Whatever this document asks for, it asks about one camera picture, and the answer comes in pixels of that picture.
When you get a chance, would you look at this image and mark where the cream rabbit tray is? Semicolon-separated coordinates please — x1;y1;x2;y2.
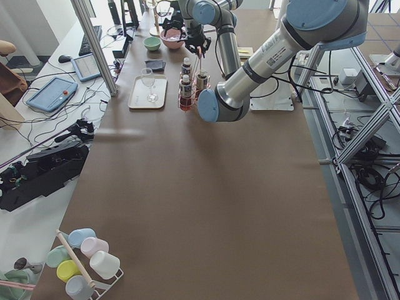
128;74;168;109

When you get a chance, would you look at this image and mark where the wooden rack handle rod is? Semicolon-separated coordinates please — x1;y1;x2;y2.
56;229;95;288

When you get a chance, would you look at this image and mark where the black computer mouse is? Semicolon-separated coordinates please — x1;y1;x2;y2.
58;55;72;63

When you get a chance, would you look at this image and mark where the clear wine glass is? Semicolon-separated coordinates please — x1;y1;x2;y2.
141;67;158;103

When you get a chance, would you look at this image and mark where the yellow plastic cup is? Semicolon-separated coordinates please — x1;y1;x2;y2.
56;259;81;283

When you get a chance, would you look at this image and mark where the white plastic cup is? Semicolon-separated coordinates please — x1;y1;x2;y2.
89;251;120;279

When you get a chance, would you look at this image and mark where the black keyboard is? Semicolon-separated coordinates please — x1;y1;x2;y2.
78;25;103;58

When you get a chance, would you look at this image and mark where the copper wire bottle basket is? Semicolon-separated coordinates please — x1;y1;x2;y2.
178;50;210;111

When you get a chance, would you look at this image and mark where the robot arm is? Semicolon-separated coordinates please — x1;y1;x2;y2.
179;1;369;123
162;0;243;79

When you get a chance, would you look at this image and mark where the green plastic cup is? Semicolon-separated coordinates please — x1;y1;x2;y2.
46;245;71;268

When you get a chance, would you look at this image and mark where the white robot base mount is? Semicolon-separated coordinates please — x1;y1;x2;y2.
250;75;294;111

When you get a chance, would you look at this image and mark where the grey folded cloth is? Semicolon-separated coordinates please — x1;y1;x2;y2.
145;59;166;73

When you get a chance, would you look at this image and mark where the grey plastic cup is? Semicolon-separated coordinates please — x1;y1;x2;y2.
65;275;94;300

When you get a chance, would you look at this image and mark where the pink plastic cup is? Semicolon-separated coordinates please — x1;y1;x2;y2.
80;237;109;258

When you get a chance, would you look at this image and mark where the blue plastic cup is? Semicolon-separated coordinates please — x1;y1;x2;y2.
67;227;96;248

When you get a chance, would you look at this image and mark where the aluminium frame post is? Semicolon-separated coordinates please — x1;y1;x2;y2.
71;0;118;97

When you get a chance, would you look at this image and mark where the tea bottle white cap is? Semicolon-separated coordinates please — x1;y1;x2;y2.
179;75;192;111

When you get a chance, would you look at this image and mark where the pink bowl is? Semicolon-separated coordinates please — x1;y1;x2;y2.
160;29;184;50

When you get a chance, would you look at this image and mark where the blue teach pendant tablet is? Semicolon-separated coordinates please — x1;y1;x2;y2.
26;77;78;113

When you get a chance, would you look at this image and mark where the black equipment case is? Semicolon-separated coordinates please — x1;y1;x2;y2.
1;141;89;212

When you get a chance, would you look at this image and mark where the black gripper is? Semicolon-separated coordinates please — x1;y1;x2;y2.
161;9;187;42
185;24;211;57

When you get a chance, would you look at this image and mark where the green bowl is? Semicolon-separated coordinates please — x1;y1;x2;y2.
143;36;161;51

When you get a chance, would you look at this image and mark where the wooden cup stand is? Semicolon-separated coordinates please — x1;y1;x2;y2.
146;0;161;37

